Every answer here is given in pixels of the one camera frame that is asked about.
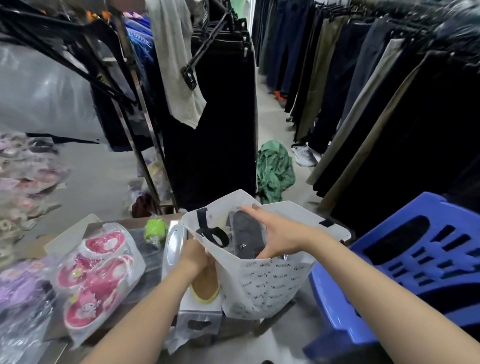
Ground person's left hand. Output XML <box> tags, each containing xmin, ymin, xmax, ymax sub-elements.
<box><xmin>179</xmin><ymin>238</ymin><xmax>215</xmax><ymax>279</ymax></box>

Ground person's right hand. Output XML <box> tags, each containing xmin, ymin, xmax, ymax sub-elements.
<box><xmin>241</xmin><ymin>203</ymin><xmax>319</xmax><ymax>260</ymax></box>

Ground dark grey garment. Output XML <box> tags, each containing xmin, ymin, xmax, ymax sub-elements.
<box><xmin>226</xmin><ymin>210</ymin><xmax>269</xmax><ymax>260</ymax></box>

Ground white printed shopping bag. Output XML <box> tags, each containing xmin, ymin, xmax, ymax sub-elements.
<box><xmin>181</xmin><ymin>189</ymin><xmax>352</xmax><ymax>320</ymax></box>

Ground person's right forearm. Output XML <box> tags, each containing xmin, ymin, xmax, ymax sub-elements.
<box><xmin>309</xmin><ymin>229</ymin><xmax>480</xmax><ymax>364</ymax></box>

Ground person's left forearm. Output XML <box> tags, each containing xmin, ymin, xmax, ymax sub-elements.
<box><xmin>80</xmin><ymin>262</ymin><xmax>199</xmax><ymax>364</ymax></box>

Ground yellow-edged beige insole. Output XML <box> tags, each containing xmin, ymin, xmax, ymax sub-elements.
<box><xmin>190</xmin><ymin>262</ymin><xmax>221</xmax><ymax>305</ymax></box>

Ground green tape roll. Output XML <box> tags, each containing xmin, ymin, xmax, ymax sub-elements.
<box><xmin>145</xmin><ymin>216</ymin><xmax>168</xmax><ymax>247</ymax></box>

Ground white box with window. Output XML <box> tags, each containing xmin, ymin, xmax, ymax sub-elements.
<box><xmin>161</xmin><ymin>220</ymin><xmax>224</xmax><ymax>355</ymax></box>

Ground green crumpled cloth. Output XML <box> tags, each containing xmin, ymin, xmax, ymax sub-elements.
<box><xmin>256</xmin><ymin>140</ymin><xmax>296</xmax><ymax>205</ymax></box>

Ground white sneaker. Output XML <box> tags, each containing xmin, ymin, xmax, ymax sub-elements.
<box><xmin>291</xmin><ymin>144</ymin><xmax>322</xmax><ymax>168</ymax></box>

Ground clear bag of pink slippers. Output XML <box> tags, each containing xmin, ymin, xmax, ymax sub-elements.
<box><xmin>53</xmin><ymin>221</ymin><xmax>146</xmax><ymax>349</ymax></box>

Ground black hanging trousers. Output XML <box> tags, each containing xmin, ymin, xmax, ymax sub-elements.
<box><xmin>160</xmin><ymin>28</ymin><xmax>259</xmax><ymax>213</ymax></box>

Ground blue plastic chair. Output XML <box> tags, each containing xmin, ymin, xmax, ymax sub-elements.
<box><xmin>302</xmin><ymin>191</ymin><xmax>480</xmax><ymax>364</ymax></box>

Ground metal clothes rack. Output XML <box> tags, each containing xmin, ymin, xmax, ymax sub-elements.
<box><xmin>107</xmin><ymin>5</ymin><xmax>181</xmax><ymax>215</ymax></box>

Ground purple items in plastic bag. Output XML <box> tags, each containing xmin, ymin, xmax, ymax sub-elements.
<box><xmin>0</xmin><ymin>258</ymin><xmax>58</xmax><ymax>364</ymax></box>

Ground grey hanging garment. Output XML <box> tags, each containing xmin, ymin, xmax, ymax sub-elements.
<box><xmin>145</xmin><ymin>0</ymin><xmax>207</xmax><ymax>130</ymax></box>

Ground row of hanging trousers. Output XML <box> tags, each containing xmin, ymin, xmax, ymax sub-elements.
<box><xmin>250</xmin><ymin>0</ymin><xmax>480</xmax><ymax>241</ymax></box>

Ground pile of pastel packets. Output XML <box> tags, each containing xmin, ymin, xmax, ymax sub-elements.
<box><xmin>0</xmin><ymin>131</ymin><xmax>71</xmax><ymax>265</ymax></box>

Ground black clip hanger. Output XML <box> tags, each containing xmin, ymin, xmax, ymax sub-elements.
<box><xmin>180</xmin><ymin>10</ymin><xmax>235</xmax><ymax>91</ymax></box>

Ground blue hanging clothes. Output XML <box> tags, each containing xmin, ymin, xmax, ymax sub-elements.
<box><xmin>122</xmin><ymin>11</ymin><xmax>155</xmax><ymax>81</ymax></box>

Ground clear plastic garment cover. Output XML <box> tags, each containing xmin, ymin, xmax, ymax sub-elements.
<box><xmin>0</xmin><ymin>35</ymin><xmax>111</xmax><ymax>145</ymax></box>

